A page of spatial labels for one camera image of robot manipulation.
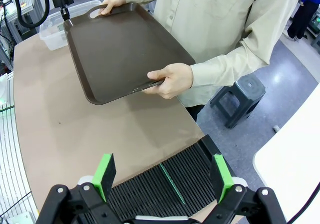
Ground person's left hand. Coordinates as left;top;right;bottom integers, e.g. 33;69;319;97
144;63;195;100

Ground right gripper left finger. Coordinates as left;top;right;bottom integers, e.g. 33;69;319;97
37;153;126;224

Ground beige button shirt torso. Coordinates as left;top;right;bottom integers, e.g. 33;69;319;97
119;0;303;108

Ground person in blue top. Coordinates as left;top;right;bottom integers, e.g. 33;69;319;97
287;0;320;41

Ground wide green PCB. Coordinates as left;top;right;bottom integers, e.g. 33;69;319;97
159;162;186;204

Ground grey aluminium frame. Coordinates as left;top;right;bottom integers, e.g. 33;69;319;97
0;0;35;42

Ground black slotted PCB rack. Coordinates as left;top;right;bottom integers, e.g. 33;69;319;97
82;133;238;224

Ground dark grey plastic stool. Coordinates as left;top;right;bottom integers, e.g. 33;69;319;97
209;73;266;129

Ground dark brown serving tray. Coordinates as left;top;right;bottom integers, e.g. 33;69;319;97
62;3;196;106

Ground large white table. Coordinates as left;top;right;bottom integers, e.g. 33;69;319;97
253;83;320;224

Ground person's left forearm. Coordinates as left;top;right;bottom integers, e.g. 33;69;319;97
191;37;280;88

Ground person's right hand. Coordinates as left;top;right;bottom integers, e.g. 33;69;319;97
99;0;126;16

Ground clear plastic bin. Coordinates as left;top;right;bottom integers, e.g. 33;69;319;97
39;0;103;51

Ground white wire shelf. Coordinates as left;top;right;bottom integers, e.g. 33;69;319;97
0;101;38;224

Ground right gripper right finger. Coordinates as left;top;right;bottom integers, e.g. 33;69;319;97
199;155;287;224

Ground black left arm cable sleeve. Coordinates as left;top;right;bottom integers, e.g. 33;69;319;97
11;0;52;29

